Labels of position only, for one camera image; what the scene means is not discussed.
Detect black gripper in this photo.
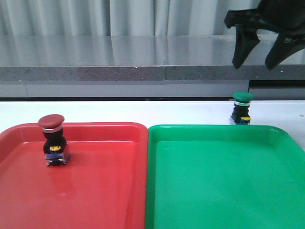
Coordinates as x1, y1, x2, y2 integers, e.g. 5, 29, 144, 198
224, 0, 305, 70

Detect green mushroom push button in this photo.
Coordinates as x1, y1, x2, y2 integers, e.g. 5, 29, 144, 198
230, 92, 254, 125

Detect red mushroom push button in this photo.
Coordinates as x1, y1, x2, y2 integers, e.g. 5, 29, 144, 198
38, 114, 70, 166

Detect grey stone counter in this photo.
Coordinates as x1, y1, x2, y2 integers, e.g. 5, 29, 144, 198
0, 34, 305, 101

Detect green plastic tray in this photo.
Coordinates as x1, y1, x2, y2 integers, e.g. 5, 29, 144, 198
145, 125, 305, 229

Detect red plastic tray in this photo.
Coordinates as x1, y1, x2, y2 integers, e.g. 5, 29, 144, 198
0, 123, 148, 229

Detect white pleated curtain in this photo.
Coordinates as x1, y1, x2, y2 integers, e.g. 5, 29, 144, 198
0, 0, 259, 36

